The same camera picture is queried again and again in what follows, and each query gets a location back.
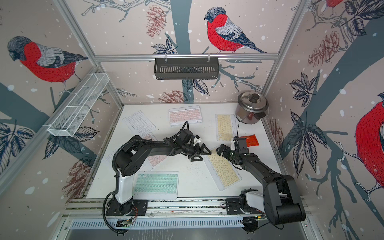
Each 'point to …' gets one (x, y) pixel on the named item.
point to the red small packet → (251, 140)
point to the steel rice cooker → (251, 105)
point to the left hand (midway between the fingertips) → (209, 154)
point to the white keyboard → (140, 122)
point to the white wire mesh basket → (79, 105)
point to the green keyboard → (156, 185)
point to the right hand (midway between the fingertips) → (222, 150)
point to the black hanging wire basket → (186, 68)
